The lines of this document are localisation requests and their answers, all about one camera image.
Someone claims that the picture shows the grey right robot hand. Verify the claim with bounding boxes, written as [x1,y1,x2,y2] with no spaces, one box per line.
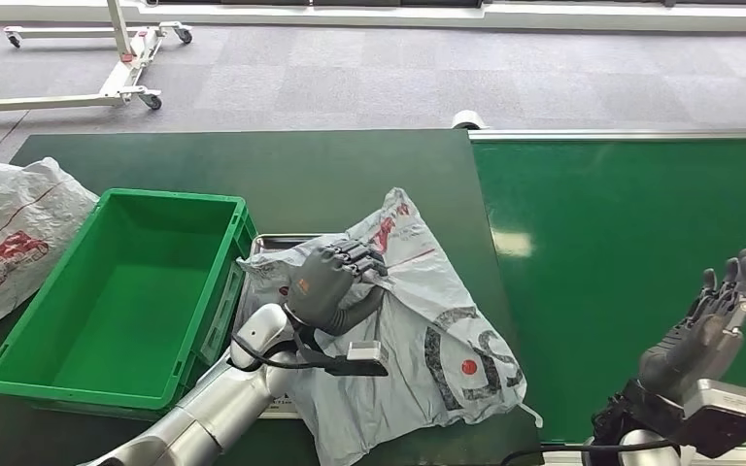
[637,247,746,405]

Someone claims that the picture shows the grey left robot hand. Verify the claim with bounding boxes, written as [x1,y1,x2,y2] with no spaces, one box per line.
[286,239,390,336]

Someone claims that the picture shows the white package with grey letters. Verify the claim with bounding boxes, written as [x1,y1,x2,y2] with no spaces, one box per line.
[236,186,546,466]

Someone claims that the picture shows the white conveyor roller end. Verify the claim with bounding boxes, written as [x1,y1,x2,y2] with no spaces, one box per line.
[450,109,489,130]

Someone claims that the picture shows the white package with red print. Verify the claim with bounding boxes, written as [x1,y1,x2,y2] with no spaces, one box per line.
[0,155,100,343]

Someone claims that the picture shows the white scale with steel tray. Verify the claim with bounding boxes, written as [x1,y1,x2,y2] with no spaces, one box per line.
[227,232,329,420]

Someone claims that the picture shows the green plastic crate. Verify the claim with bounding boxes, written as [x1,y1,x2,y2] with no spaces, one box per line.
[0,187,258,415]

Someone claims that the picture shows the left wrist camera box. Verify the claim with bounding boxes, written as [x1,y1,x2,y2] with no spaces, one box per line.
[324,341,390,379]

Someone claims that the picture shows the silver conveyor side rail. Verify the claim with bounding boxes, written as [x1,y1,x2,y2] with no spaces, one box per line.
[466,127,746,142]
[538,441,746,466]

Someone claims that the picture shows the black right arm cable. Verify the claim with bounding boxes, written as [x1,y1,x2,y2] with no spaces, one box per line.
[500,438,680,466]

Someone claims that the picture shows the white wheeled metal frame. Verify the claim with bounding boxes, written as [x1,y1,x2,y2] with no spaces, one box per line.
[0,0,194,116]

